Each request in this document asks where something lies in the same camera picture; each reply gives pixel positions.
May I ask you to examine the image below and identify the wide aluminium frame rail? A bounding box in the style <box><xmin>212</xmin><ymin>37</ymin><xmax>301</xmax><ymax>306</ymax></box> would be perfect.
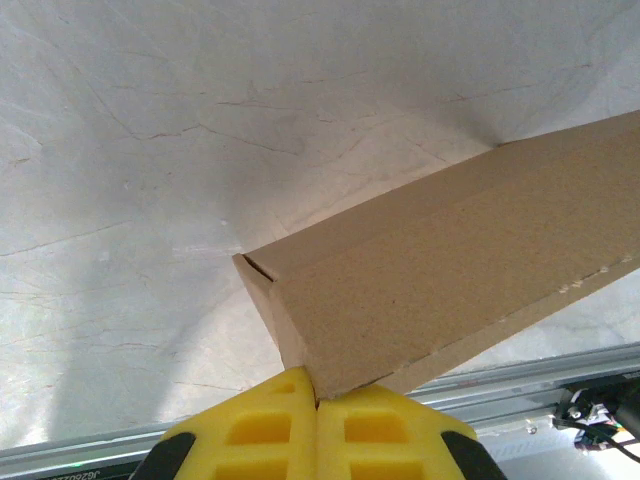
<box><xmin>0</xmin><ymin>342</ymin><xmax>640</xmax><ymax>480</ymax></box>

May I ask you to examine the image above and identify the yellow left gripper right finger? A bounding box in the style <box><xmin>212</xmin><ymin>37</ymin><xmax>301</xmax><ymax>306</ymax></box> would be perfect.
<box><xmin>316</xmin><ymin>382</ymin><xmax>509</xmax><ymax>480</ymax></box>

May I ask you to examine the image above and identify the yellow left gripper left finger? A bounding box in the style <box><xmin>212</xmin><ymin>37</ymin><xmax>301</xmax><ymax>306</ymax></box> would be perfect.
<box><xmin>132</xmin><ymin>366</ymin><xmax>320</xmax><ymax>480</ymax></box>

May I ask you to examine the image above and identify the brown cardboard paper box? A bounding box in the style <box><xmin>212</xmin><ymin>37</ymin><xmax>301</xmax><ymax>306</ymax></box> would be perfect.
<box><xmin>231</xmin><ymin>109</ymin><xmax>640</xmax><ymax>402</ymax></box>

